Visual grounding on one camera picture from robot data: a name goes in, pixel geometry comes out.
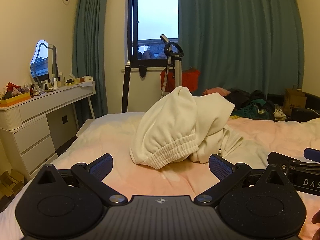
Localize pile of mixed clothes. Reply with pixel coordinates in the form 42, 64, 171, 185
202, 87, 287, 121

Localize white stool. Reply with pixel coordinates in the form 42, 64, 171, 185
76, 119, 95, 137

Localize brown cardboard box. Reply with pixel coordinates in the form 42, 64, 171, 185
283, 88, 307, 116

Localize white dressing table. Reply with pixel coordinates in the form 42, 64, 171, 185
1, 81, 95, 180

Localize cardboard boxes on floor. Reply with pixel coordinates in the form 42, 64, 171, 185
0, 169, 24, 209

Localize red cloth on stand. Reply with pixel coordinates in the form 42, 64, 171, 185
160, 68, 200, 92

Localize orange tray of toiletries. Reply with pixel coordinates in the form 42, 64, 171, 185
0, 82, 31, 107

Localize wavy lit mirror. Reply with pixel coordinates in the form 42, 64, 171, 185
30, 40, 59, 88

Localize teal curtain right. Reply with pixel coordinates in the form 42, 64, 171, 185
178, 0, 304, 95

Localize teal curtain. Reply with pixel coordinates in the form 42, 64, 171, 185
178, 0, 304, 95
72, 0, 108, 118

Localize teal curtain left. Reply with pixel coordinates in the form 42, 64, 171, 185
72, 0, 108, 118

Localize dark framed window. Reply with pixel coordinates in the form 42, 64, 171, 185
127, 0, 178, 68

